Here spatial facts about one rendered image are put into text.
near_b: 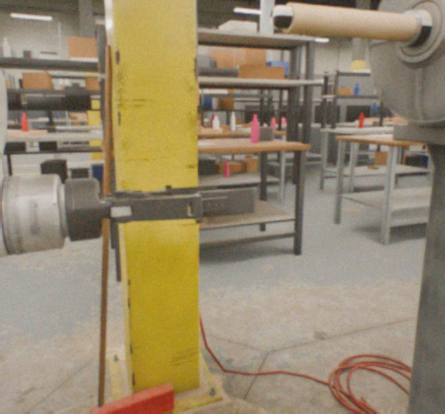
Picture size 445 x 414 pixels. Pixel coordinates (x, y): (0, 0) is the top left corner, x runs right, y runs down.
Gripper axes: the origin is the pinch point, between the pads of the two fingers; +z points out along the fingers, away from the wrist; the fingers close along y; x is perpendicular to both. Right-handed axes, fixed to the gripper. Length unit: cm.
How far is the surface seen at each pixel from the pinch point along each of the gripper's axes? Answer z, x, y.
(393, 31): 20.5, 20.3, 9.8
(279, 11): 4.3, 21.5, 9.6
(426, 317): 43, -27, -6
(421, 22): 24.0, 21.3, 10.8
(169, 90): 11, 31, -78
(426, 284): 42.9, -20.7, -6.2
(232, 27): 79, 95, -183
